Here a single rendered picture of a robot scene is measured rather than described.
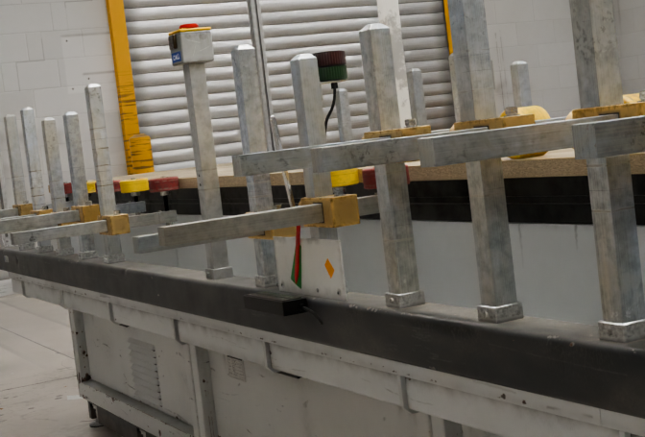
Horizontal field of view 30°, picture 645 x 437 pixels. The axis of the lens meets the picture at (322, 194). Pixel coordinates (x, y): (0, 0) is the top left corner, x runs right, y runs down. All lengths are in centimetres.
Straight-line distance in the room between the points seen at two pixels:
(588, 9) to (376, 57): 50
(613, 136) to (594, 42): 38
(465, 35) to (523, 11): 1036
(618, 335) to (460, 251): 69
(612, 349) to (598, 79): 31
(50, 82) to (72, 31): 45
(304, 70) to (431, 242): 38
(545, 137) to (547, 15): 1083
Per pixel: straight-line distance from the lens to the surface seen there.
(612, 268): 142
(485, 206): 160
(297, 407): 288
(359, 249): 238
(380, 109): 181
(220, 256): 252
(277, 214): 196
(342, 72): 206
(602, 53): 141
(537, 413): 164
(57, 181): 369
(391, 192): 182
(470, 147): 125
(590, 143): 102
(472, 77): 160
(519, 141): 128
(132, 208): 345
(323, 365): 217
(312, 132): 204
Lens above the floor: 98
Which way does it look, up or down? 3 degrees down
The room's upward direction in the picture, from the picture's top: 7 degrees counter-clockwise
